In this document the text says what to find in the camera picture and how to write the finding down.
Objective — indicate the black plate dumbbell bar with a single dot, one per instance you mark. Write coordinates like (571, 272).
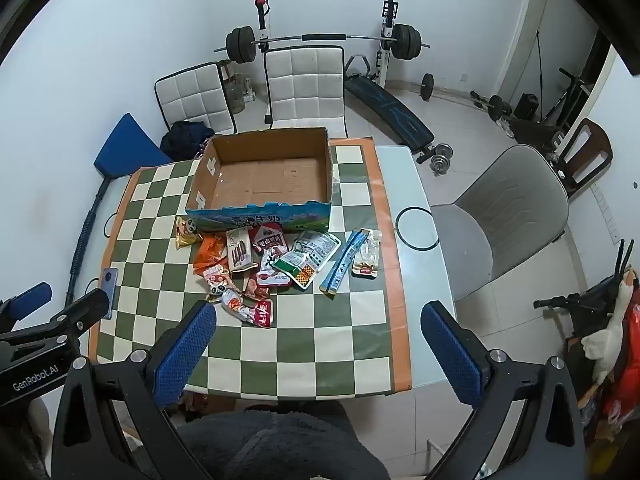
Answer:
(426, 86)

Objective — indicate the white quilted chair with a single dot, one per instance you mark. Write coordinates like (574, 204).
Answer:
(195, 95)
(305, 85)

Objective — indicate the small panda snack packet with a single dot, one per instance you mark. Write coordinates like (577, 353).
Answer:
(218, 291)

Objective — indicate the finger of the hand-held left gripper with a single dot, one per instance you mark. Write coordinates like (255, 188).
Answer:
(30, 301)
(85, 310)

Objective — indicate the blue cushion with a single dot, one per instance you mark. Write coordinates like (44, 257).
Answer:
(127, 147)

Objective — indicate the person's dark fleece clothing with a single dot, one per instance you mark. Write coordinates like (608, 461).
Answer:
(280, 445)

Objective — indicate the black box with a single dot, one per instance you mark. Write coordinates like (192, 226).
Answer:
(526, 105)

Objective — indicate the black router antennas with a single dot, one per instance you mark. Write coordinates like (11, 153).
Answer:
(624, 260)

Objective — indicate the dark red snack packet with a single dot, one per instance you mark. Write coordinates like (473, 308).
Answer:
(250, 286)

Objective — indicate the grey shell chair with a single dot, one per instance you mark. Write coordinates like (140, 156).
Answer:
(510, 200)

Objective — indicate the white plush goose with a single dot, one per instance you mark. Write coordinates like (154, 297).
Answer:
(607, 340)

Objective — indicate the red biscuit snack packet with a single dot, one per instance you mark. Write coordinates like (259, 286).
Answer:
(216, 275)

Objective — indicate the small red white snack packet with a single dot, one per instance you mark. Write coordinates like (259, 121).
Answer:
(234, 304)

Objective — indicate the black dumbbell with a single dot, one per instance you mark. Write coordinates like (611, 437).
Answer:
(496, 106)

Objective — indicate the blue stick snack packet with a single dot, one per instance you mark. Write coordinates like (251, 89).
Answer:
(345, 260)

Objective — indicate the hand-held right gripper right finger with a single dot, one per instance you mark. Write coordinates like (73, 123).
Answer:
(452, 355)

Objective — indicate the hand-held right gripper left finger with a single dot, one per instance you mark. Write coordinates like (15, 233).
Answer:
(185, 355)

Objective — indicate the black exercise machine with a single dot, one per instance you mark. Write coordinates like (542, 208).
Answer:
(537, 132)

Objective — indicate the white wafer snack packet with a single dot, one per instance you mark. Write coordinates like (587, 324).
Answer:
(239, 250)

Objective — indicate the green checkered tablecloth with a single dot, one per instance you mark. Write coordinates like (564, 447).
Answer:
(325, 340)

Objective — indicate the cardboard box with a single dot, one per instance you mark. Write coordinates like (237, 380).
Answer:
(260, 180)

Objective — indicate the black barbell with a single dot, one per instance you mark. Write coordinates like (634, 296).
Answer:
(320, 37)

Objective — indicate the orange snack packet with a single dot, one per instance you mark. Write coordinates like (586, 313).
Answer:
(210, 252)

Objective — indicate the chrome dumbbell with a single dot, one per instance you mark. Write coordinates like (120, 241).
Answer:
(442, 157)

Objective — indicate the dark bag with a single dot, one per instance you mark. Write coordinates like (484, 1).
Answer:
(185, 137)

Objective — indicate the black sit-up bench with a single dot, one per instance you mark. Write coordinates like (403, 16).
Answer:
(395, 110)

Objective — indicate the clear red-label snack packet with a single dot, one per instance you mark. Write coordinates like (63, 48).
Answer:
(367, 255)

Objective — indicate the yellow panda snack packet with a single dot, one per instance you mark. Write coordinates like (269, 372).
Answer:
(187, 232)

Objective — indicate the clear water jug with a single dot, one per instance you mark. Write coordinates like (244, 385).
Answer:
(235, 91)

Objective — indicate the brown wooden chair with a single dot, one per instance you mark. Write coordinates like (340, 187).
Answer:
(600, 150)

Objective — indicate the green white snack pouch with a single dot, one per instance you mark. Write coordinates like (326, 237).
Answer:
(312, 252)

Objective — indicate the black ribbed bar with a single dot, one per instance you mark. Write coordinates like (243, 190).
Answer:
(82, 232)

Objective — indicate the black scooter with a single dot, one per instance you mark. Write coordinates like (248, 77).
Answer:
(570, 304)

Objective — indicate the red bag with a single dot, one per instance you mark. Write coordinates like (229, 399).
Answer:
(622, 395)

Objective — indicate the red house-print snack packet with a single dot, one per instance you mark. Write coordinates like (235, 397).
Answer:
(268, 239)

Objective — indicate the blue smartphone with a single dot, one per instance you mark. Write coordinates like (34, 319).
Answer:
(109, 290)

